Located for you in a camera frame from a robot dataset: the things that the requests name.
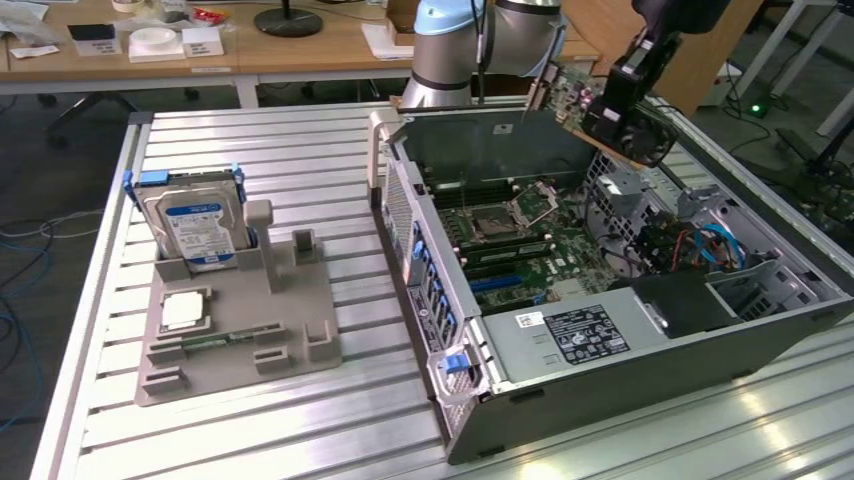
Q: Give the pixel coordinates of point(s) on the black lamp base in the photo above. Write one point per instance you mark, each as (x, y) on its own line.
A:
(289, 22)

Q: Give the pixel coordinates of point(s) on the white box with tape roll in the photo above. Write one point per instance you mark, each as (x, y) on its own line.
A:
(155, 42)

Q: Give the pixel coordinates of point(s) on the open black PC case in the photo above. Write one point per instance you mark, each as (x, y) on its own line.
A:
(601, 400)

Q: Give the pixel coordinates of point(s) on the green RAM stick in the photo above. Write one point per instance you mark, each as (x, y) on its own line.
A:
(217, 341)

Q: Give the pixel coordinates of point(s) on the blue case latch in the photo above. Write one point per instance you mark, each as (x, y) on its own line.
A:
(453, 362)

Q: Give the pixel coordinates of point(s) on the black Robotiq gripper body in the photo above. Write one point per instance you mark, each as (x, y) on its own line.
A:
(681, 15)

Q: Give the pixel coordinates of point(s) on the red packet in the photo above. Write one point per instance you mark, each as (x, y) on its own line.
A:
(209, 15)

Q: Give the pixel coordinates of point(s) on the black and white box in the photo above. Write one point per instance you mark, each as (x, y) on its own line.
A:
(95, 40)

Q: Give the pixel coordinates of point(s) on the CPU socket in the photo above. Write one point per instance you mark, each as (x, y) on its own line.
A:
(495, 222)

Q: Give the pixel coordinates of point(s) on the black chair base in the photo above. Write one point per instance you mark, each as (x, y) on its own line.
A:
(81, 115)

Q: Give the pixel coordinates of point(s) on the white table frame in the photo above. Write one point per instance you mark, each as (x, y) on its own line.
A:
(794, 45)

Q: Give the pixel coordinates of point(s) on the white paper label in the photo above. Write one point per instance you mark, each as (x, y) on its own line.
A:
(34, 51)

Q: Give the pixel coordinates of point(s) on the wooden cabinet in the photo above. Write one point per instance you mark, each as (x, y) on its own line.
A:
(728, 55)

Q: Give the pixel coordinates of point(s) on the white paper stack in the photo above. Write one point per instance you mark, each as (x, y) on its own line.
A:
(387, 42)

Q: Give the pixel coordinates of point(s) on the graphics card with fan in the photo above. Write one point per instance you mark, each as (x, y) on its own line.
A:
(568, 95)

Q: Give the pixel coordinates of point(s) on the white card box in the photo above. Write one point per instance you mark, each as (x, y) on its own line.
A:
(202, 42)

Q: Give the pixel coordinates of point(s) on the grey parts rack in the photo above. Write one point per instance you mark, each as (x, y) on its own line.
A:
(227, 370)

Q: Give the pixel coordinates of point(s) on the grey power supply unit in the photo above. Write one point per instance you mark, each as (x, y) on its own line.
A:
(568, 345)

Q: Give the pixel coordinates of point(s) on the installed RAM stick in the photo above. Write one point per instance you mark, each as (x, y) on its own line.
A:
(508, 255)

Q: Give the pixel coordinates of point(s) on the green motherboard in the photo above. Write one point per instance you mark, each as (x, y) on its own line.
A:
(568, 255)

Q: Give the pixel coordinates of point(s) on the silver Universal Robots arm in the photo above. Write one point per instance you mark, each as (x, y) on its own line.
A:
(454, 55)

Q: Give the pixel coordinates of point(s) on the silver CPU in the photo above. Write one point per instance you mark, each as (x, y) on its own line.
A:
(183, 311)

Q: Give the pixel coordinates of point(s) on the hard disk with blue caddy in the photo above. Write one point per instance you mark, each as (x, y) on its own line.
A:
(194, 225)

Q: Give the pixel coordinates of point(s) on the wooden desk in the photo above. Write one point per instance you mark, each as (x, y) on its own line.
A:
(301, 55)

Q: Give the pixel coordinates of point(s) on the metal disk bay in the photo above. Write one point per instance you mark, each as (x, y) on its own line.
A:
(621, 195)

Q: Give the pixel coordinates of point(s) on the metal socket cover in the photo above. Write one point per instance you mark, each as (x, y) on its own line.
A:
(537, 196)

